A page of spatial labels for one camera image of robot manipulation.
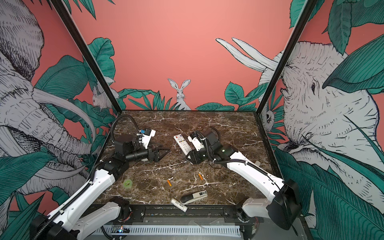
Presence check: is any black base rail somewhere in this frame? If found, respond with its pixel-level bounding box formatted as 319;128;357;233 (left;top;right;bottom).
125;204;262;225

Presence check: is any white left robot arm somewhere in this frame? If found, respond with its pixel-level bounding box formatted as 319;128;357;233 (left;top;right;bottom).
30;135;171;240

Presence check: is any green tape roll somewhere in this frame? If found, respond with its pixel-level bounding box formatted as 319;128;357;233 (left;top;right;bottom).
123;179;133;189

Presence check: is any small white remote control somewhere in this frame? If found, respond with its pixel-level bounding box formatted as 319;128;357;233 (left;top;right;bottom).
171;198;188;213

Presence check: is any black enclosure corner post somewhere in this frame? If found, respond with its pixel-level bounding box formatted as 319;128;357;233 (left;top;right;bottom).
256;0;318;116
51;0;122;115

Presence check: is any black enclosure corner post left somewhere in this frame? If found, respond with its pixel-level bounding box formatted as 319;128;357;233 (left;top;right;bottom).
51;0;122;115

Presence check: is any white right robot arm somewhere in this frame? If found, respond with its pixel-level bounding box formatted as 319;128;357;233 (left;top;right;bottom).
186;128;302;230

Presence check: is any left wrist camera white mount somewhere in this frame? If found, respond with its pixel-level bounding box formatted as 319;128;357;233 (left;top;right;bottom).
137;129;156;149

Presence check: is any black enclosure corner post right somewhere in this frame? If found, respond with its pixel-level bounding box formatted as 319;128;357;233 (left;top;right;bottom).
256;0;318;116

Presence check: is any grey black remote control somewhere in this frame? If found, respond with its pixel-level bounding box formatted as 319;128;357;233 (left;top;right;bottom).
180;191;208;205

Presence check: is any white perforated cable duct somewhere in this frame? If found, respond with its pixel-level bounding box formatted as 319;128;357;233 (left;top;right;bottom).
104;225;243;238

